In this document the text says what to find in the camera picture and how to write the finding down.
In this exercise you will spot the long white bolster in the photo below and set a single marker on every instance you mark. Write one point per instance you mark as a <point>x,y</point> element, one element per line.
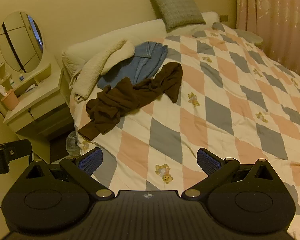
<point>102,37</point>

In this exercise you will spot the checkered bear print quilt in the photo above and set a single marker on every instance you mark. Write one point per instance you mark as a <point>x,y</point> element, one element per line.
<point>215,92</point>

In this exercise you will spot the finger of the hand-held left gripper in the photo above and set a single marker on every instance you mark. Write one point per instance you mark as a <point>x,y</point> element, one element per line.
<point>18,148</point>

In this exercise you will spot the oval mirror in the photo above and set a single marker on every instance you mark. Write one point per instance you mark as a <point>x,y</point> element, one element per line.
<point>20,42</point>

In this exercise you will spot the blue denim garment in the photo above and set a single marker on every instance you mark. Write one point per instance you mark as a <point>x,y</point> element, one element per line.
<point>140,65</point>

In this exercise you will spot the clear plastic bottle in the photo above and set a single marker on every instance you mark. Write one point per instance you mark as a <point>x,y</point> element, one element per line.
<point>71,145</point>

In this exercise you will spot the grey plaid pillow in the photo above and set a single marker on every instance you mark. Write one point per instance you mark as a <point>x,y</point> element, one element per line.
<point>177,7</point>

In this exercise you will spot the small green label bottle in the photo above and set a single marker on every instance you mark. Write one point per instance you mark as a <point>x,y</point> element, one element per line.
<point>11,83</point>

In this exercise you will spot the white dressing table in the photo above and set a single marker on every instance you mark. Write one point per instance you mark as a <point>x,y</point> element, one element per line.
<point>40,100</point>

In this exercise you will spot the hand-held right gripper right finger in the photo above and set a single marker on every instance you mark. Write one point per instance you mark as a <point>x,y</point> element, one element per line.
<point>208,161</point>

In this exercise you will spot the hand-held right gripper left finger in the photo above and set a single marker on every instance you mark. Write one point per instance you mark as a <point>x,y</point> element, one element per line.
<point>91,161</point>

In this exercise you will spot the brown sweater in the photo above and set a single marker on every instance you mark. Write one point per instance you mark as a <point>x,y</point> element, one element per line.
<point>115,100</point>

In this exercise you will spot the cream fleece blanket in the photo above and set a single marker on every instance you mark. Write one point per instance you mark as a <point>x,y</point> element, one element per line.
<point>97,65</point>

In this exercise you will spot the pink curtain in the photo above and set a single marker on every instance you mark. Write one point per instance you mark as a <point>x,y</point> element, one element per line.
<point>277,17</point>

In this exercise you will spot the wall socket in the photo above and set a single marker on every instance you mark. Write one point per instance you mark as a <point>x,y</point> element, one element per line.
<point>224,18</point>

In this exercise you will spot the drawer key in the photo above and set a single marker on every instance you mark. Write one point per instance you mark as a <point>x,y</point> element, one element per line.
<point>30,113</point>

